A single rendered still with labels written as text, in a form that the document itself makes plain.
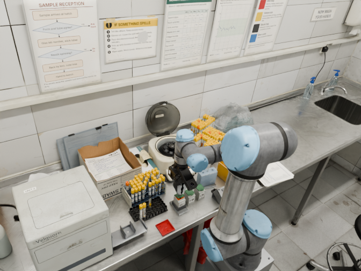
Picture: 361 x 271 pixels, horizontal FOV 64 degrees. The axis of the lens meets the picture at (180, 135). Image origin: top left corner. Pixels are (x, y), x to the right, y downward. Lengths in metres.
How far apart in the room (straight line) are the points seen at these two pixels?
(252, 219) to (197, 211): 0.44
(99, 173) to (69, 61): 0.58
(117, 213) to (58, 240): 0.43
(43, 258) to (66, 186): 0.26
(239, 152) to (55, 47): 0.96
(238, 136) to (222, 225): 0.35
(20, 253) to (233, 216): 0.91
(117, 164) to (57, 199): 0.54
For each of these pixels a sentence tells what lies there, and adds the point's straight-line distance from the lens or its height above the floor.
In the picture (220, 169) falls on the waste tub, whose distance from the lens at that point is 1.66.
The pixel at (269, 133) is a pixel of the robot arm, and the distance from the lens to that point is 0.81.
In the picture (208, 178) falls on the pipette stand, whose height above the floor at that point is 0.94.
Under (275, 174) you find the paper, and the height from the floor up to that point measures 0.89.
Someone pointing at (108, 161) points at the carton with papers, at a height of 0.94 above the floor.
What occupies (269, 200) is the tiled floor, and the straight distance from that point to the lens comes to 2.93.
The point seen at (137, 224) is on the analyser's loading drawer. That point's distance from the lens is 1.39.
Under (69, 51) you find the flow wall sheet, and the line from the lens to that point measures 1.44.
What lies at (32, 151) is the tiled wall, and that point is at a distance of 1.65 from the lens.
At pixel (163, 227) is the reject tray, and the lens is 1.42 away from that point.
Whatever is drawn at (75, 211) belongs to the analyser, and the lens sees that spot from 1.12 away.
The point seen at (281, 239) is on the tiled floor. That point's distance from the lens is 2.69.
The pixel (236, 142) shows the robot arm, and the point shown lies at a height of 1.57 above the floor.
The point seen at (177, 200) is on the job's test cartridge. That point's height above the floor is 0.94.
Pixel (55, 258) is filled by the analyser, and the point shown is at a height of 1.03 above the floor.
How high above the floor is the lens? 2.02
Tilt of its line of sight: 36 degrees down
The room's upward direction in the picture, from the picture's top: 6 degrees clockwise
